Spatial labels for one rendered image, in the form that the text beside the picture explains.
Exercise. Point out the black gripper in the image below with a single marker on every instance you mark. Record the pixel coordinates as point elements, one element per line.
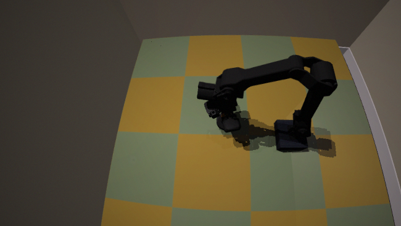
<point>230,122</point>

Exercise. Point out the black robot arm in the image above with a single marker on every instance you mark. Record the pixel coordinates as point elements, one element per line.
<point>232,83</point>

